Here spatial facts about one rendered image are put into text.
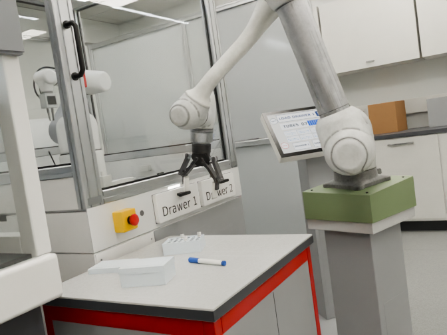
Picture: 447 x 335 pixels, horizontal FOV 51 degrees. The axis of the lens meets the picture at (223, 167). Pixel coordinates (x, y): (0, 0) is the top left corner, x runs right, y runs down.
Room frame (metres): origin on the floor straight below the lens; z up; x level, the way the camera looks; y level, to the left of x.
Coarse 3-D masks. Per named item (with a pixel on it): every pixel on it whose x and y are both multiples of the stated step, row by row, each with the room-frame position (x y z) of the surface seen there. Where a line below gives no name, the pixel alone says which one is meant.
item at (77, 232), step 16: (208, 176) 2.11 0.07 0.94; (160, 192) 1.81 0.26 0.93; (240, 192) 2.35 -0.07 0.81; (96, 208) 1.52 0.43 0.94; (112, 208) 1.58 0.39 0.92; (144, 208) 1.72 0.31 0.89; (48, 224) 1.59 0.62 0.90; (64, 224) 1.54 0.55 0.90; (80, 224) 1.50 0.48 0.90; (96, 224) 1.51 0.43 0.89; (112, 224) 1.57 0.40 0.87; (144, 224) 1.71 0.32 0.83; (160, 224) 1.78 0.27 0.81; (64, 240) 1.55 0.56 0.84; (80, 240) 1.51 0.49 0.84; (96, 240) 1.50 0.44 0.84; (112, 240) 1.56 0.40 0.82
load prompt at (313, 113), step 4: (300, 112) 2.54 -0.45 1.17; (304, 112) 2.55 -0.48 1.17; (308, 112) 2.55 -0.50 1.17; (312, 112) 2.55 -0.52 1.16; (316, 112) 2.56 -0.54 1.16; (276, 116) 2.50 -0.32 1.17; (280, 116) 2.51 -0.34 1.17; (284, 116) 2.51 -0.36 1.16; (288, 116) 2.51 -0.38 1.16; (292, 116) 2.52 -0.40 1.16; (296, 116) 2.52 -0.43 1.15; (300, 116) 2.52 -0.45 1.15; (304, 116) 2.53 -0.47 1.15; (308, 116) 2.53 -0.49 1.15; (312, 116) 2.53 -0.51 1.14; (316, 116) 2.53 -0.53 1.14; (280, 120) 2.49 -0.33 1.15; (284, 120) 2.49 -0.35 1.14; (288, 120) 2.49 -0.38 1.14; (292, 120) 2.50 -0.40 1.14
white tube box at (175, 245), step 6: (168, 240) 1.54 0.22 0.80; (174, 240) 1.53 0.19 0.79; (180, 240) 1.52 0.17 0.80; (192, 240) 1.49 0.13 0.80; (198, 240) 1.46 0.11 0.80; (204, 240) 1.54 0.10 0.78; (162, 246) 1.48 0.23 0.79; (168, 246) 1.48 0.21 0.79; (174, 246) 1.48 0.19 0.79; (180, 246) 1.47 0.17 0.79; (186, 246) 1.47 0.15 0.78; (192, 246) 1.47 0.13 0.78; (198, 246) 1.46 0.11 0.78; (204, 246) 1.52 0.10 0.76; (168, 252) 1.48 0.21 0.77; (174, 252) 1.48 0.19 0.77; (180, 252) 1.47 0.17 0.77; (186, 252) 1.47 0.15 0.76; (192, 252) 1.47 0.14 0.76
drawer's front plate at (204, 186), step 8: (224, 176) 2.20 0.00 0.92; (232, 176) 2.26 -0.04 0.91; (200, 184) 2.03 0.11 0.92; (208, 184) 2.07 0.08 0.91; (224, 184) 2.19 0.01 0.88; (232, 184) 2.25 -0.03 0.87; (200, 192) 2.03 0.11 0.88; (224, 192) 2.18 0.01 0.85; (232, 192) 2.24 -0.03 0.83; (200, 200) 2.03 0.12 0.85; (208, 200) 2.06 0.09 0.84; (216, 200) 2.11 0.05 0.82
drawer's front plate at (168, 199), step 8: (192, 184) 1.97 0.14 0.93; (168, 192) 1.82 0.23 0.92; (176, 192) 1.87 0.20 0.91; (192, 192) 1.96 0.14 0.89; (160, 200) 1.78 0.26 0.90; (168, 200) 1.82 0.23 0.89; (176, 200) 1.86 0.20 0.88; (184, 200) 1.91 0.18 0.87; (192, 200) 1.95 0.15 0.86; (160, 208) 1.77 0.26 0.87; (168, 208) 1.81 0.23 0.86; (176, 208) 1.85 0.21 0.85; (192, 208) 1.95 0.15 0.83; (160, 216) 1.76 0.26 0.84; (168, 216) 1.80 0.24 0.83; (176, 216) 1.85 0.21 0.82
